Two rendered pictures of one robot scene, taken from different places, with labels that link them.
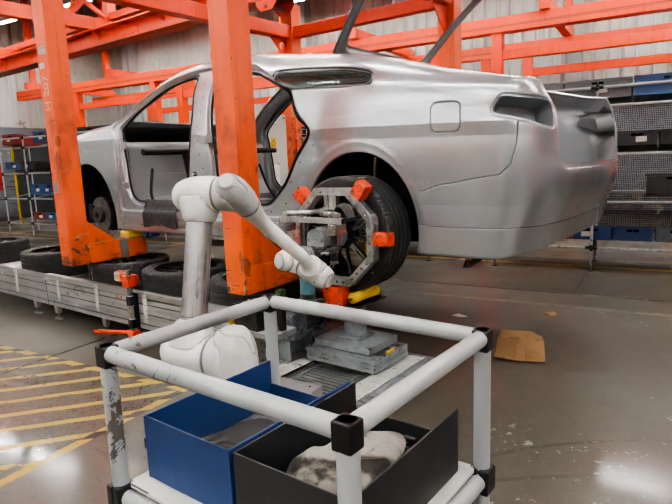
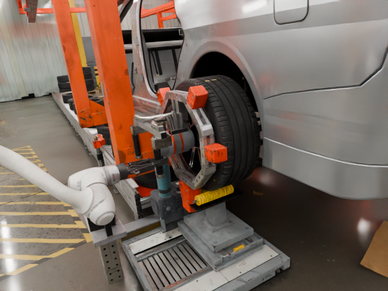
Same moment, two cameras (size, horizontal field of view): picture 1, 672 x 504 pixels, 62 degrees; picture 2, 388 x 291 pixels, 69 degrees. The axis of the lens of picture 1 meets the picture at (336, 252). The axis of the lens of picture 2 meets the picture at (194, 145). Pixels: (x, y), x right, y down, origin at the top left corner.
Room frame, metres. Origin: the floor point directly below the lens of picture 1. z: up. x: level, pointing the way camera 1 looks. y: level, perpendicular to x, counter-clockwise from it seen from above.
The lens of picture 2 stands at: (1.70, -0.71, 1.33)
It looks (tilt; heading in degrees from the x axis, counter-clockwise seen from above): 19 degrees down; 25
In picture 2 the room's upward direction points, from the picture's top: 6 degrees counter-clockwise
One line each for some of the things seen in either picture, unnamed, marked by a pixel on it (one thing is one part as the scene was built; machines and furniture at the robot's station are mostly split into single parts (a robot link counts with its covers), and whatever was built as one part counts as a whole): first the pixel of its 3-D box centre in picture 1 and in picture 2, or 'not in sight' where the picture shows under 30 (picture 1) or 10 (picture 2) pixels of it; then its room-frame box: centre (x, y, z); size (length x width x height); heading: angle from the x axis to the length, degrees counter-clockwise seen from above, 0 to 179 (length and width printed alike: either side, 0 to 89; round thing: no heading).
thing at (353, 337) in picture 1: (355, 320); (215, 209); (3.23, -0.10, 0.32); 0.40 x 0.30 x 0.28; 53
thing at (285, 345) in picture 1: (304, 327); (181, 204); (3.33, 0.21, 0.26); 0.42 x 0.18 x 0.35; 143
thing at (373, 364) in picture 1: (356, 350); (217, 234); (3.23, -0.10, 0.13); 0.50 x 0.36 x 0.10; 53
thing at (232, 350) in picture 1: (234, 355); not in sight; (1.99, 0.39, 0.57); 0.18 x 0.16 x 0.22; 69
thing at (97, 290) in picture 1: (133, 303); (104, 156); (4.02, 1.51, 0.28); 2.47 x 0.09 x 0.22; 53
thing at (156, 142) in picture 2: (336, 228); (161, 141); (2.82, -0.01, 0.93); 0.09 x 0.05 x 0.05; 143
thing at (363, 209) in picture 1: (335, 236); (184, 139); (3.09, 0.00, 0.85); 0.54 x 0.07 x 0.54; 53
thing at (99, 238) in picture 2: (254, 327); (102, 220); (2.77, 0.43, 0.44); 0.43 x 0.17 x 0.03; 53
